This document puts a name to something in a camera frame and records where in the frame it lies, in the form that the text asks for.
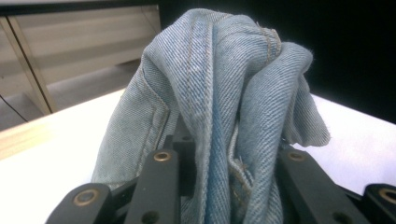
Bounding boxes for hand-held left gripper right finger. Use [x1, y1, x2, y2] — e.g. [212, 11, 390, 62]
[276, 141, 370, 224]

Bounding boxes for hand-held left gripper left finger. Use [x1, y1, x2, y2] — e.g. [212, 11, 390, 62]
[123, 115, 198, 224]

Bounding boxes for light blue denim jeans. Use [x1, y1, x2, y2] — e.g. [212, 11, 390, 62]
[91, 7, 332, 224]

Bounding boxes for light wooden table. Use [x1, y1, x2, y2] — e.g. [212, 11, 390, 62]
[0, 88, 125, 161]

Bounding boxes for light wooden cabinet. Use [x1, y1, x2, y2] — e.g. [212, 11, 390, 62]
[0, 4, 163, 115]

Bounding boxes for black horizontal bar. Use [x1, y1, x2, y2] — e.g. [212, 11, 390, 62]
[0, 0, 160, 17]

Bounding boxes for black floor cable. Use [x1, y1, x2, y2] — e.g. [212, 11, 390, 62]
[0, 94, 29, 123]

